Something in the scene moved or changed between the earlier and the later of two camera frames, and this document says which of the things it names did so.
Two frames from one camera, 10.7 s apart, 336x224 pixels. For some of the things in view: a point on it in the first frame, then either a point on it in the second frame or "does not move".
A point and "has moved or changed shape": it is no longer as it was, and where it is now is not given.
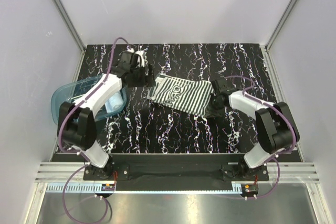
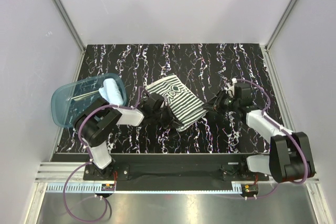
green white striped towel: (193, 97) has moved or changed shape
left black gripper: (147, 81) to (171, 121)
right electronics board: (250, 189) does not move
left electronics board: (108, 187) does not move
